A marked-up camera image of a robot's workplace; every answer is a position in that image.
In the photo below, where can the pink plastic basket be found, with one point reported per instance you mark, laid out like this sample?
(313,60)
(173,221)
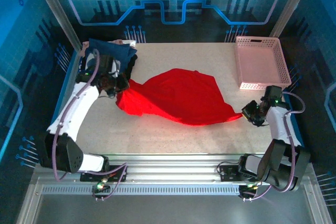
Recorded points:
(260,61)

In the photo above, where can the red t-shirt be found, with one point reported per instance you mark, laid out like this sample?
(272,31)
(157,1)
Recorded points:
(178,95)

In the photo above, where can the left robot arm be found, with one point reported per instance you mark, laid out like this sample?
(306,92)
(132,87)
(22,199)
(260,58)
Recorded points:
(81,111)

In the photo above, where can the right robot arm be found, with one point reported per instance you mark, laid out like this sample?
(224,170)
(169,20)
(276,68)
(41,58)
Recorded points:
(274,124)

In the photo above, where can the navy t-shirt with white print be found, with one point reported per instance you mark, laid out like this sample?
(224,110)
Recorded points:
(113,47)

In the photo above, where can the aluminium mounting beam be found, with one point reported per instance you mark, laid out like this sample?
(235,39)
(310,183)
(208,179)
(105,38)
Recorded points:
(170,169)

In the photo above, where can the grey metal panel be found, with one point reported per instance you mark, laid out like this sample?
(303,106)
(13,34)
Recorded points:
(170,211)

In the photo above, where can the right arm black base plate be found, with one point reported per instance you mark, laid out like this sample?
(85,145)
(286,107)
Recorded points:
(227,172)

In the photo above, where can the aluminium frame post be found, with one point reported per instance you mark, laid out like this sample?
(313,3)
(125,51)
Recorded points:
(56,11)
(290,11)

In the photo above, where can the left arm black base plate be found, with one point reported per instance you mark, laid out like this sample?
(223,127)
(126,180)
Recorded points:
(115,176)

